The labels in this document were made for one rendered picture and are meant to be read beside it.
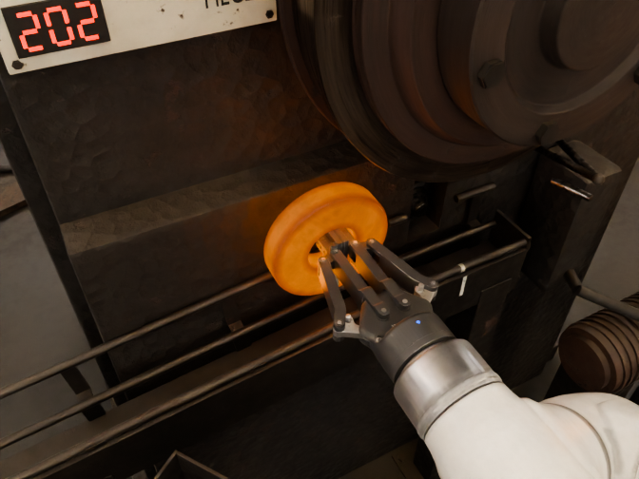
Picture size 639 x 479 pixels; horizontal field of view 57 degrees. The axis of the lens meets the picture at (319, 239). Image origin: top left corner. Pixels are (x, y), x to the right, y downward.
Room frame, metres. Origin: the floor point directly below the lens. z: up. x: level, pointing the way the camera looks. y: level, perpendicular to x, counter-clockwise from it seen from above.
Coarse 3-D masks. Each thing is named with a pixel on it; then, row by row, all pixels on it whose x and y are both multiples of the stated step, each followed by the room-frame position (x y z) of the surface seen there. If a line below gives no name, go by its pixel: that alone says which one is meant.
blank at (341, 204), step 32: (320, 192) 0.51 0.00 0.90; (352, 192) 0.52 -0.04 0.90; (288, 224) 0.48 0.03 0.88; (320, 224) 0.49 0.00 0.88; (352, 224) 0.51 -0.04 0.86; (384, 224) 0.53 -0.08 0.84; (288, 256) 0.47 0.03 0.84; (320, 256) 0.52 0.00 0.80; (288, 288) 0.47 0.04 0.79; (320, 288) 0.49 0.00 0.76
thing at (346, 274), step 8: (336, 248) 0.47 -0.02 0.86; (336, 256) 0.46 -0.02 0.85; (344, 256) 0.46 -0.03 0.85; (336, 264) 0.46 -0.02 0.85; (344, 264) 0.45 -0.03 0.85; (336, 272) 0.45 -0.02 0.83; (344, 272) 0.44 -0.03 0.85; (352, 272) 0.44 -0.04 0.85; (344, 280) 0.44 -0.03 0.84; (352, 280) 0.43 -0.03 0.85; (360, 280) 0.43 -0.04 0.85; (352, 288) 0.42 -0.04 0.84; (360, 288) 0.42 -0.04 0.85; (368, 288) 0.41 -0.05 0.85; (352, 296) 0.42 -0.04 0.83; (360, 296) 0.41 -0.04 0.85; (368, 296) 0.40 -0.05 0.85; (376, 296) 0.40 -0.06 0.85; (360, 304) 0.41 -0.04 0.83; (376, 304) 0.39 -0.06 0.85; (384, 304) 0.39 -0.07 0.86; (376, 312) 0.38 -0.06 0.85; (384, 312) 0.38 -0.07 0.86
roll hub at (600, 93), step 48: (480, 0) 0.44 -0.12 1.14; (528, 0) 0.47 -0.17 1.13; (576, 0) 0.47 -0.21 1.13; (624, 0) 0.50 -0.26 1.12; (480, 48) 0.44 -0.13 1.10; (528, 48) 0.48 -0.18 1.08; (576, 48) 0.48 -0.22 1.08; (624, 48) 0.54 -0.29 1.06; (480, 96) 0.45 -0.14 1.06; (528, 96) 0.49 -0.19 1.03; (576, 96) 0.52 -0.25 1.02; (624, 96) 0.54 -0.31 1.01; (528, 144) 0.48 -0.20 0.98
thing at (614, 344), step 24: (600, 312) 0.66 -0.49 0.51; (576, 336) 0.61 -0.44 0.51; (600, 336) 0.60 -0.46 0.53; (624, 336) 0.60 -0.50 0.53; (576, 360) 0.60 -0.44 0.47; (600, 360) 0.57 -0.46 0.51; (624, 360) 0.56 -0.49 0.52; (552, 384) 0.64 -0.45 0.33; (576, 384) 0.61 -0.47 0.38; (600, 384) 0.55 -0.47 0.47; (624, 384) 0.54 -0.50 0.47
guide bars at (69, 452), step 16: (480, 256) 0.60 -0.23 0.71; (496, 256) 0.61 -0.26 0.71; (448, 272) 0.57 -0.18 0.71; (464, 272) 0.59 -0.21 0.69; (304, 336) 0.47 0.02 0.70; (320, 336) 0.47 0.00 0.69; (272, 352) 0.45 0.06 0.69; (288, 352) 0.45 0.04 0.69; (240, 368) 0.43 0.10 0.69; (256, 368) 0.43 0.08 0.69; (208, 384) 0.41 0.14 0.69; (224, 384) 0.42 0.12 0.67; (176, 400) 0.39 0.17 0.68; (192, 400) 0.40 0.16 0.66; (144, 416) 0.37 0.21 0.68; (160, 416) 0.38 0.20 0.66; (112, 432) 0.35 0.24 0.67; (80, 448) 0.33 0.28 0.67; (96, 448) 0.34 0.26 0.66; (48, 464) 0.31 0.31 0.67
